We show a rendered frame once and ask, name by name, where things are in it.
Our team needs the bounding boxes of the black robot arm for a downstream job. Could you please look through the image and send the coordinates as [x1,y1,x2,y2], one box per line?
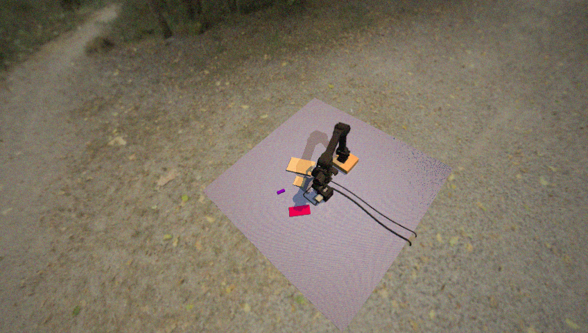
[311,122,350,187]

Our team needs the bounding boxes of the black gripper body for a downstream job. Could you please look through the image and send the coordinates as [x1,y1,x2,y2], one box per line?
[311,167,338,192]

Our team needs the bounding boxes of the red rectangular block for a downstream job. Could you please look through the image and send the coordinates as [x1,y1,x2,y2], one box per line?
[289,205,311,217]

